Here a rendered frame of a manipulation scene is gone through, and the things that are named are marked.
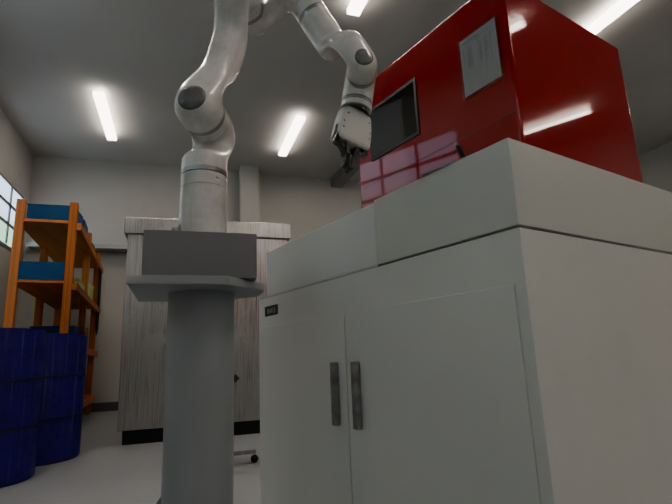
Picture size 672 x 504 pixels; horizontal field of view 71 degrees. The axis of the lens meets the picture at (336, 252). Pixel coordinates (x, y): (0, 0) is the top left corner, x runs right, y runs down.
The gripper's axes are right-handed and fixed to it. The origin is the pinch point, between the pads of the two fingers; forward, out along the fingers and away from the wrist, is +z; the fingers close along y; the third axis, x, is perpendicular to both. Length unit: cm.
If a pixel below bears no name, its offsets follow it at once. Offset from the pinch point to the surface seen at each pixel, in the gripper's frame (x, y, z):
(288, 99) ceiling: -382, -129, -300
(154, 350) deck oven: -333, -36, 31
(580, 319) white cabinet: 50, -18, 41
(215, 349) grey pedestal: -16, 19, 50
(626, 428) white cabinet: 50, -30, 57
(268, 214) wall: -616, -225, -245
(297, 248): -19.9, 0.4, 19.0
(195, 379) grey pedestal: -17, 21, 58
